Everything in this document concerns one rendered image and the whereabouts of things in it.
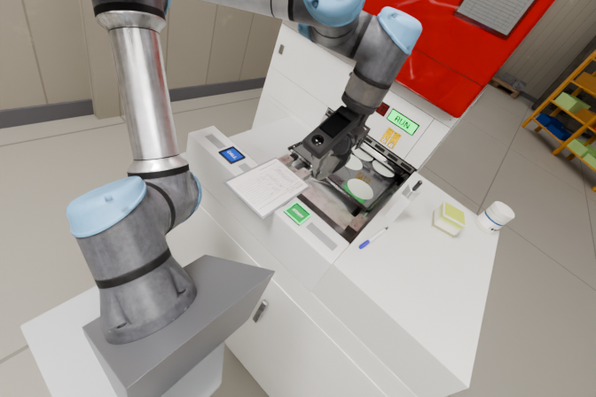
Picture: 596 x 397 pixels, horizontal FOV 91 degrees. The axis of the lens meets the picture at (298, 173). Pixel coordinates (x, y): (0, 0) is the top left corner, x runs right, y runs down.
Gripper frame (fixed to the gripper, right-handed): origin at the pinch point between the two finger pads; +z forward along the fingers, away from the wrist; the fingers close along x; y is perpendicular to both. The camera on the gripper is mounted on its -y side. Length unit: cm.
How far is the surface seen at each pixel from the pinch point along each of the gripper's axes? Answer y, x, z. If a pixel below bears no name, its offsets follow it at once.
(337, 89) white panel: 58, 29, 4
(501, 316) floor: 146, -120, 111
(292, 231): -4.1, -2.4, 15.6
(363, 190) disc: 35.8, -5.9, 20.7
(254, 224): -4.1, 8.4, 24.5
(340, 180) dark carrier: 32.2, 2.4, 20.7
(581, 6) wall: 1026, -57, -116
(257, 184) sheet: -1.3, 13.4, 14.2
